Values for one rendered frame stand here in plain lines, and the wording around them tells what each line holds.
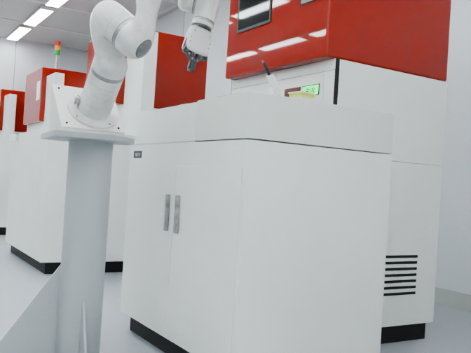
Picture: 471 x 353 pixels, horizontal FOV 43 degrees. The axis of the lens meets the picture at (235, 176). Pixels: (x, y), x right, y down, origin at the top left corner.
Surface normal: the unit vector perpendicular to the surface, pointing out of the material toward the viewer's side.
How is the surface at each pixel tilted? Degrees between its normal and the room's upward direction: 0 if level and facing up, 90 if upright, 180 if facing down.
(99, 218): 90
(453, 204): 90
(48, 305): 90
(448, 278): 90
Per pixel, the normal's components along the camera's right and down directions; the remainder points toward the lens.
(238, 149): -0.85, -0.06
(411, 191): 0.52, 0.03
